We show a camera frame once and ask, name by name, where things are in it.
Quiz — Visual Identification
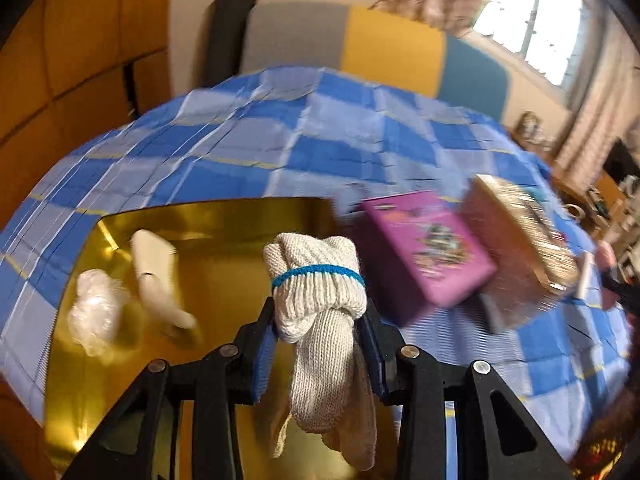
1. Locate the person's right hand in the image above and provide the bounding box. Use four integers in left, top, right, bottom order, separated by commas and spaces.
595, 241, 620, 312

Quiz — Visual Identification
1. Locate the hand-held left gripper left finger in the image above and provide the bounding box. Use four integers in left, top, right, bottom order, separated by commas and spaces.
60, 296, 281, 480

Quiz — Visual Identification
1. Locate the crumpled clear plastic bag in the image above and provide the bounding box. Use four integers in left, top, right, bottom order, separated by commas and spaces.
67, 268, 132, 357

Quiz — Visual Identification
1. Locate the wooden desk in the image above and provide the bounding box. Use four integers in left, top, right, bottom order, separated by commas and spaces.
550, 167, 640, 261

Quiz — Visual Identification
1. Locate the white knit work glove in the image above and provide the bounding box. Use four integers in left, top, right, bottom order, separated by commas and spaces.
262, 232, 379, 472

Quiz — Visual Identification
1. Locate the gold tray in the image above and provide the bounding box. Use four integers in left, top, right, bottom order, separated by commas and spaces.
44, 197, 402, 480

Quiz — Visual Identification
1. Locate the purple printed box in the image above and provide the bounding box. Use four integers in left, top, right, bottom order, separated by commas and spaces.
359, 190, 499, 329

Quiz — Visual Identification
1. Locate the black monitor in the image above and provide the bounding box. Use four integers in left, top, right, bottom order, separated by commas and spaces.
602, 139, 638, 182

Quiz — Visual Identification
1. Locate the window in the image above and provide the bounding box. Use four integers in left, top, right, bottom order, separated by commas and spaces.
472, 0, 609, 87

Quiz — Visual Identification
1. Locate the grey yellow teal headboard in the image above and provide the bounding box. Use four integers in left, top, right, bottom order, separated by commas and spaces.
239, 2, 512, 122

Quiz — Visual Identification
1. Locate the orange wooden wardrobe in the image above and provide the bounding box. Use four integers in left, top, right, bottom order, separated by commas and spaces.
0, 0, 174, 153

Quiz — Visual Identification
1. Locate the blue checked bedsheet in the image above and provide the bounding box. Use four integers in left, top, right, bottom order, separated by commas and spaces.
0, 65, 632, 466

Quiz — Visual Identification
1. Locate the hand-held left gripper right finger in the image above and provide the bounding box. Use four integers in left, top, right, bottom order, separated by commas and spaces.
356, 305, 576, 480

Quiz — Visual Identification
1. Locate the black post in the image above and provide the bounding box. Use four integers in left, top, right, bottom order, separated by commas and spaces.
200, 0, 261, 89

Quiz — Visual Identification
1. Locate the gold glitter box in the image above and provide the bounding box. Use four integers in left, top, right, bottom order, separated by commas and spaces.
460, 174, 582, 335

